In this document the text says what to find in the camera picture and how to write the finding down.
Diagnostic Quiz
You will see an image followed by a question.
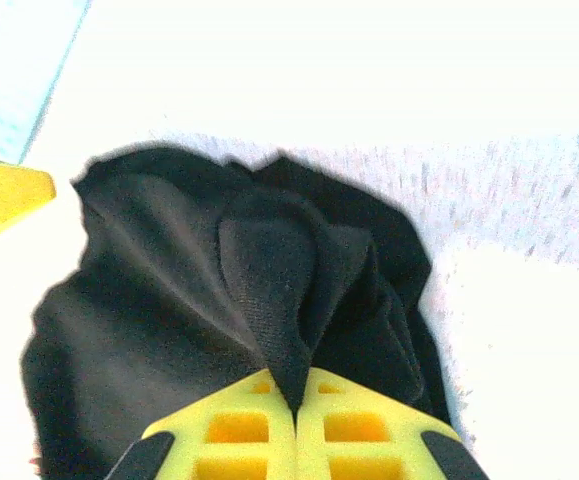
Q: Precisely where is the black t-shirt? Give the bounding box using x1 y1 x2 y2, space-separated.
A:
18 142 453 480

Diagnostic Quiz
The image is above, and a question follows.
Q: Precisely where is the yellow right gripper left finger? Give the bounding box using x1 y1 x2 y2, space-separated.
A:
103 369 299 480

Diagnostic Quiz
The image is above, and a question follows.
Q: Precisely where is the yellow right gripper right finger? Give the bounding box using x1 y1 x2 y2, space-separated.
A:
296 367 491 480

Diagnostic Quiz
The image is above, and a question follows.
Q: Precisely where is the light blue plastic basket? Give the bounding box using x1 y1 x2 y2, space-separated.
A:
0 0 94 166

